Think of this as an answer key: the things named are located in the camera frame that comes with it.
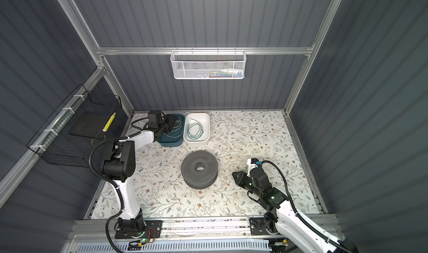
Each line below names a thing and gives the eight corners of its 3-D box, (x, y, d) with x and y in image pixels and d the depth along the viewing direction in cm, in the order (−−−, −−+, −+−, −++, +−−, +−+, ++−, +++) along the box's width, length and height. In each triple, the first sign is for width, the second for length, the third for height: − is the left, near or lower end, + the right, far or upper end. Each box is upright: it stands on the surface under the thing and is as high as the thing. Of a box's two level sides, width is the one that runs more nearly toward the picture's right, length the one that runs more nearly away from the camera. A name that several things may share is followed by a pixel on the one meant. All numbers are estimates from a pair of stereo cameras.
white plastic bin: (182, 146, 104) (180, 140, 100) (186, 118, 119) (185, 112, 115) (209, 146, 104) (208, 140, 100) (210, 118, 119) (210, 112, 115)
